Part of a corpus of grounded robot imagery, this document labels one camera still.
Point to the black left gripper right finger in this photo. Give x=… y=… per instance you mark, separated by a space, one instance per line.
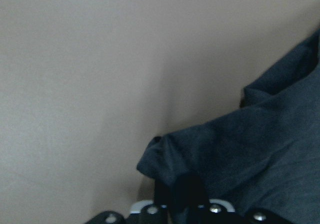
x=189 y=191

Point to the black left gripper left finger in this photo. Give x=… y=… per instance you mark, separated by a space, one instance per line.
x=165 y=195

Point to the black graphic t-shirt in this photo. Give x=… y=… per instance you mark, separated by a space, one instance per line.
x=265 y=154

